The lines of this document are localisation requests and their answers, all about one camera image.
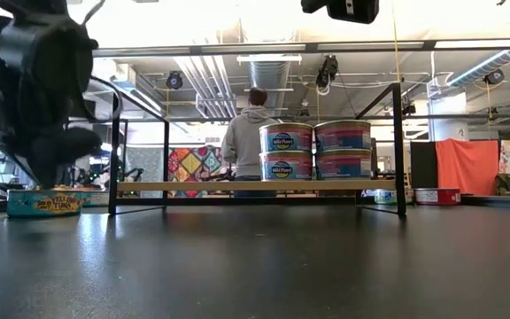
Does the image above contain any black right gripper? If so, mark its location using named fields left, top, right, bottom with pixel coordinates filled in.
left=301, top=0, right=381, bottom=25

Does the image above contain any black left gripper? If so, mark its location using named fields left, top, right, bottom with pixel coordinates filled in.
left=0, top=12, right=104, bottom=191

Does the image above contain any dark green bag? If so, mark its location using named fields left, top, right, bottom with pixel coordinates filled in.
left=493, top=173, right=510, bottom=197

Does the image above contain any orange cloth partition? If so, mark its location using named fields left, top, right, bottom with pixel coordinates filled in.
left=435, top=138, right=500, bottom=197

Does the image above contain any silver-lid can green label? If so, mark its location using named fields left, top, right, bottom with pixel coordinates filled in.
left=373, top=189, right=398, bottom=206

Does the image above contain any yellow hanging cord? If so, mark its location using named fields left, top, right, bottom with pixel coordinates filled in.
left=390, top=0, right=412, bottom=187

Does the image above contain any silver ceiling air duct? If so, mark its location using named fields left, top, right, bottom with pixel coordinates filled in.
left=248, top=59, right=291, bottom=119

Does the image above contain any black hanging ceiling camera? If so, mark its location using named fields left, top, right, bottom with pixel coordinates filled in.
left=315, top=54, right=340, bottom=89

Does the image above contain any colourful patchwork quilt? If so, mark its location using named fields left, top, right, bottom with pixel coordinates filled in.
left=167, top=145, right=224, bottom=198

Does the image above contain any silver-lid can red label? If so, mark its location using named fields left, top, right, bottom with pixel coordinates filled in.
left=413, top=187, right=461, bottom=206

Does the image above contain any dark round ceiling device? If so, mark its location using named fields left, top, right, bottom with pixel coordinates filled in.
left=483, top=68, right=506, bottom=86
left=165, top=70, right=184, bottom=91

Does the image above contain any wooden shelf black metal frame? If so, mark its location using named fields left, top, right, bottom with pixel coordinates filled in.
left=107, top=82, right=408, bottom=218

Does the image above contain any black metal table frame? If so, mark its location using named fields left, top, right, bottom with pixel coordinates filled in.
left=0, top=194, right=510, bottom=216

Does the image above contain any black partition panel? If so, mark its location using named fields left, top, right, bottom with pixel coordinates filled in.
left=409, top=141, right=437, bottom=190

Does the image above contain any teal yellowfin tuna can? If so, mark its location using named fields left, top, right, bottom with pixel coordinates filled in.
left=6, top=186, right=86, bottom=219

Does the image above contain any person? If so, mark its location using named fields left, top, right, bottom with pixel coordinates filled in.
left=220, top=87, right=282, bottom=198

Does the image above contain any black background rig frame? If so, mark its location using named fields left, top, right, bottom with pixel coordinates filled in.
left=71, top=116, right=131, bottom=176

